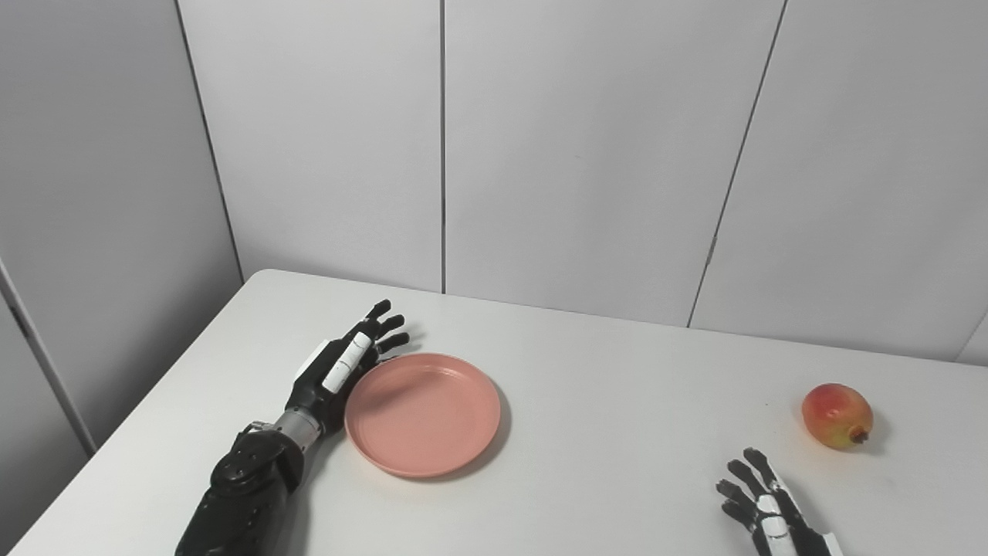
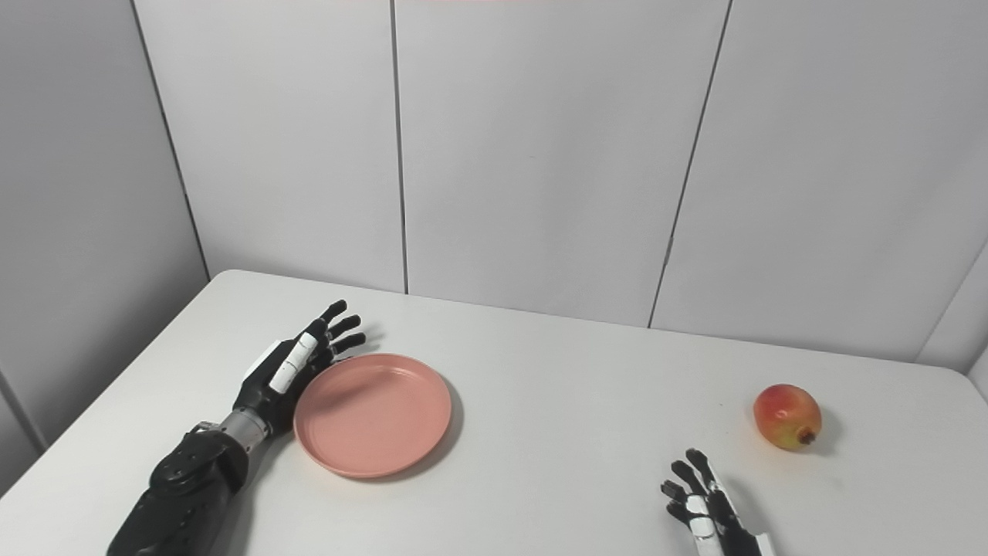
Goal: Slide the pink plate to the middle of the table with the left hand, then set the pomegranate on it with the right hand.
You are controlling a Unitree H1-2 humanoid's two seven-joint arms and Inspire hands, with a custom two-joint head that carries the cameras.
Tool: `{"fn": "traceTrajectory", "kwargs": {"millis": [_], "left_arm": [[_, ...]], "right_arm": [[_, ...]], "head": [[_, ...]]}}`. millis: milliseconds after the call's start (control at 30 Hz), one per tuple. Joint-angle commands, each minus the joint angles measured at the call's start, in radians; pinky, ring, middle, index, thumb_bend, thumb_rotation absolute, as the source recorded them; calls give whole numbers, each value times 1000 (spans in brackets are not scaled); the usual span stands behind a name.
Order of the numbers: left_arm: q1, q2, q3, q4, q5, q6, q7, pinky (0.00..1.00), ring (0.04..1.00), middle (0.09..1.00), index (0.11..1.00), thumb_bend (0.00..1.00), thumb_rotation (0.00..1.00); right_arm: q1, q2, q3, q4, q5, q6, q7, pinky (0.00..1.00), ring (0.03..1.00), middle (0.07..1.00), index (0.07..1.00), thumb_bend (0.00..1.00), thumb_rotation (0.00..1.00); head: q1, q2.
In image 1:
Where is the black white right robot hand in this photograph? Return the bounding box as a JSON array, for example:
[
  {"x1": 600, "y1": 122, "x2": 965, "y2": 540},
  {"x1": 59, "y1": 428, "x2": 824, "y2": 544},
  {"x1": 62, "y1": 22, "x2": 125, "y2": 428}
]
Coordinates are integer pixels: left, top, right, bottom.
[{"x1": 716, "y1": 448, "x2": 846, "y2": 556}]

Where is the pink round plate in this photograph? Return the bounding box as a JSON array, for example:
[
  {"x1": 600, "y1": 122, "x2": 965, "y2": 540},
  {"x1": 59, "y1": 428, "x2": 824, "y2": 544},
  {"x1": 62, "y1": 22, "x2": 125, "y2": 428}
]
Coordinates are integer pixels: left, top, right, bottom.
[{"x1": 344, "y1": 353, "x2": 502, "y2": 480}]

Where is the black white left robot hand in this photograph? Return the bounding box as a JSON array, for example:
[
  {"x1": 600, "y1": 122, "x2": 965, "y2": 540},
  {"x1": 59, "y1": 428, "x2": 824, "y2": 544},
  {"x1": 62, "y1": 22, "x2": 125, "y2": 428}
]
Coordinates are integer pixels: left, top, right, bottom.
[{"x1": 285, "y1": 300, "x2": 411, "y2": 437}]

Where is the red yellow pomegranate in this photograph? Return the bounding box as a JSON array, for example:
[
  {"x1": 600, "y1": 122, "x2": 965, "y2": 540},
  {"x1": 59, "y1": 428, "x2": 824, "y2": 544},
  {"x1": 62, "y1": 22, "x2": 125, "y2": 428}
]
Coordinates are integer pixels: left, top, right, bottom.
[{"x1": 801, "y1": 383, "x2": 875, "y2": 451}]

